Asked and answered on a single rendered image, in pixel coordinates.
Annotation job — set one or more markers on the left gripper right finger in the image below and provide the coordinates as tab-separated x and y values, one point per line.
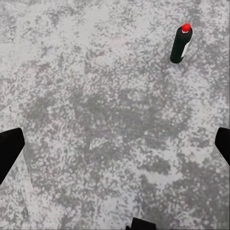
222	142

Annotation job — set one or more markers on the pesticide atomizer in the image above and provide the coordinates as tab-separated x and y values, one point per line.
182	40

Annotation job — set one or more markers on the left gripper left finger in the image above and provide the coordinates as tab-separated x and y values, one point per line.
11	144

